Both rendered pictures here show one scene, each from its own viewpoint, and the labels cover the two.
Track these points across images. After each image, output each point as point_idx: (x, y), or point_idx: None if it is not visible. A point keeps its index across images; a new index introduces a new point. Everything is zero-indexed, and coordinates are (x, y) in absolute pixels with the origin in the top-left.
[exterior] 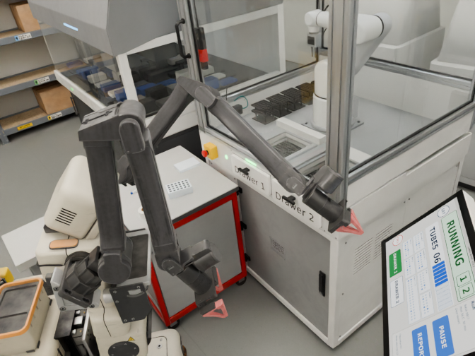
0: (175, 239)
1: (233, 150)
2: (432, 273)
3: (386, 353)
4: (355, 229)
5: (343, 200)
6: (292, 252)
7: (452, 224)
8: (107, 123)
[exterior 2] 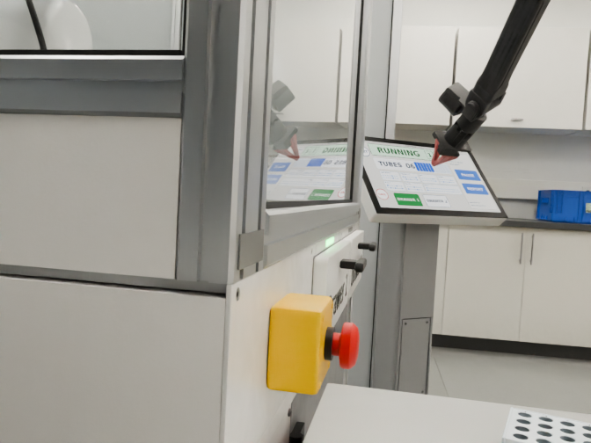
0: None
1: (315, 243)
2: (423, 170)
3: (485, 214)
4: (435, 161)
5: (436, 132)
6: None
7: (381, 148)
8: None
